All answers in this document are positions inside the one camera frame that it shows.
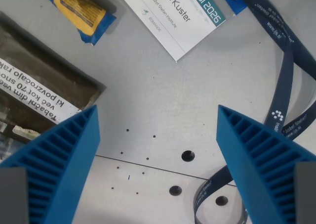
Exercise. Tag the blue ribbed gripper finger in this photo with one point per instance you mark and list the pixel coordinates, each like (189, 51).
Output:
(259, 159)
(61, 164)

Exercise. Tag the blue and yellow snack bag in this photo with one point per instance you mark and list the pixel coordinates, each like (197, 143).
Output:
(79, 10)

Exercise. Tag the brown tobacco pouch with warning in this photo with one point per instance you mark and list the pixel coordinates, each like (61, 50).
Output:
(37, 85)

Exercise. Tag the white conference name badge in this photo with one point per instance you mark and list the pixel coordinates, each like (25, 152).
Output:
(172, 18)

